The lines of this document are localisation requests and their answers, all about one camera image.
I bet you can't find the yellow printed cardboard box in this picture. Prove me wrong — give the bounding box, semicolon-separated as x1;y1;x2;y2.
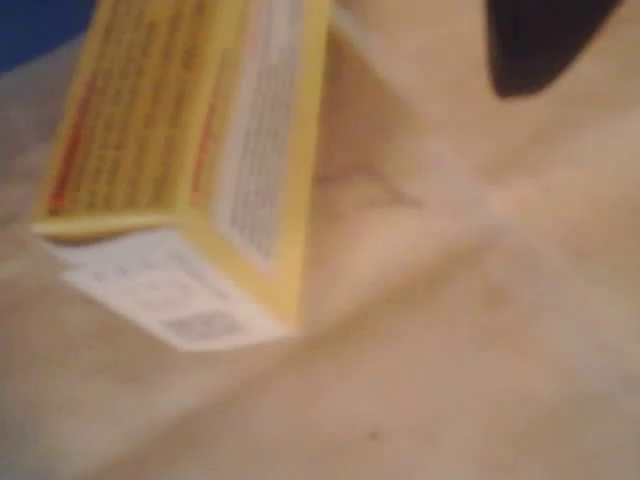
30;0;334;352

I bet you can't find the blue bowl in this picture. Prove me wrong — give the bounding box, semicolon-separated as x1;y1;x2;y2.
0;0;104;76

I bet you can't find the white table cloth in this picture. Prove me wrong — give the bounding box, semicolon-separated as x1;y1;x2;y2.
0;0;640;480

